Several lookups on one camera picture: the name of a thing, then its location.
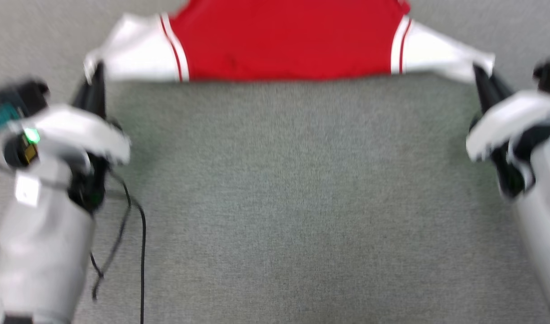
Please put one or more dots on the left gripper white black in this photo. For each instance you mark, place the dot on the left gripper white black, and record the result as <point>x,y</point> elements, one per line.
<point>72,135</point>

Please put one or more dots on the red jersey with white sleeves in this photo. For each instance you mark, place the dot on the red jersey with white sleeves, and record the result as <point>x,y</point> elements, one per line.
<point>284,40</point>

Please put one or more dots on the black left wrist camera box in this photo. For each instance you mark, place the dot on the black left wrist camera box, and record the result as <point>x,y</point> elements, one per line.
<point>20,101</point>

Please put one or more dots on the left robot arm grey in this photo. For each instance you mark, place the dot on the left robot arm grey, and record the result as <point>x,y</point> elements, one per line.
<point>36,252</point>

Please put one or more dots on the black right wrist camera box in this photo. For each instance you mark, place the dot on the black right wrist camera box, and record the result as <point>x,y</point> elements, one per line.
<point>549,76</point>

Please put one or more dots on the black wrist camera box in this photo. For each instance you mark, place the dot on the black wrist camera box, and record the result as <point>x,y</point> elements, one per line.
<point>549,76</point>
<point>20,101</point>

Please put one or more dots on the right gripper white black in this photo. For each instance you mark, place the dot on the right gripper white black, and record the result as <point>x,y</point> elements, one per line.
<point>511,126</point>

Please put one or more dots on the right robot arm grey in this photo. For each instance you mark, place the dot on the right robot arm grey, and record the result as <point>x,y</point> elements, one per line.
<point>545,234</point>

